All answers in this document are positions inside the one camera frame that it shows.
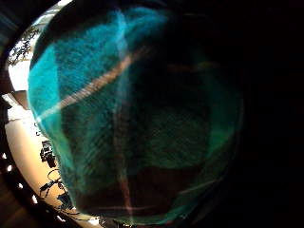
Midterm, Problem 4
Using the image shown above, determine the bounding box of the teal plaid cloth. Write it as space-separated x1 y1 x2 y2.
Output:
28 7 245 226

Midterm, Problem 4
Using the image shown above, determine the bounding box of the black device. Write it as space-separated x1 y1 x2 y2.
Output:
39 140 58 169

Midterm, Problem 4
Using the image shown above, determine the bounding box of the dark leafy plant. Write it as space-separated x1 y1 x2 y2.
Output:
8 28 41 67

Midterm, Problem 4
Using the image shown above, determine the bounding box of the black cable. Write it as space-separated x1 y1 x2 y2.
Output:
39 168 76 211

